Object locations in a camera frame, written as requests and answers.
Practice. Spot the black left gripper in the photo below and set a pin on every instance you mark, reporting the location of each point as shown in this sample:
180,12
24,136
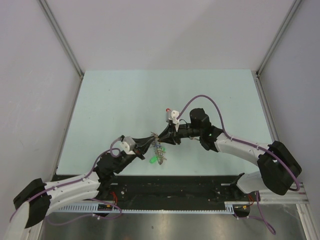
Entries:
142,145

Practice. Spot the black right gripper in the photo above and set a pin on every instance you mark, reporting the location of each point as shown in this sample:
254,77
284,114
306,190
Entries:
170,137

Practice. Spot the large keyring with many rings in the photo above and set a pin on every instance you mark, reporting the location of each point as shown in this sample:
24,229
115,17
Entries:
158,150

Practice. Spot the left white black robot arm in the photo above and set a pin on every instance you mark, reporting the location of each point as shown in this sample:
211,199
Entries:
38,199

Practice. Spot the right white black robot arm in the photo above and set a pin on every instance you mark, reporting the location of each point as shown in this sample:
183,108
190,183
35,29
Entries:
277,168

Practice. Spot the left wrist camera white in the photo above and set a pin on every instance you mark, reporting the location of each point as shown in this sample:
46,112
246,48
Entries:
128,144

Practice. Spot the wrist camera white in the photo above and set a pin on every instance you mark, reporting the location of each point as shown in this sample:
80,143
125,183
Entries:
128,144
172,117

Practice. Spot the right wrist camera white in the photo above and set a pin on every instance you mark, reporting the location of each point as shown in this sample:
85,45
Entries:
172,117

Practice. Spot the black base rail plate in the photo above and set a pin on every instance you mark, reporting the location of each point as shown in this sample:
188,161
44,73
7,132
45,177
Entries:
213,188

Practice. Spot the slotted cable duct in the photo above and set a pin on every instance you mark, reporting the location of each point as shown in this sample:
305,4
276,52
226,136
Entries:
156,206

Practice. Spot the aluminium frame post left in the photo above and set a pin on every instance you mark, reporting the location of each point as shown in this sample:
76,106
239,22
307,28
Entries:
48,13

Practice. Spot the aluminium frame post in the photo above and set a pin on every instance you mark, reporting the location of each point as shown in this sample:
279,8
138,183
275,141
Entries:
294,8
48,13

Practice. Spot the aluminium frame post right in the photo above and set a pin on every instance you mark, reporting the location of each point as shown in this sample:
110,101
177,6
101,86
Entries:
294,8

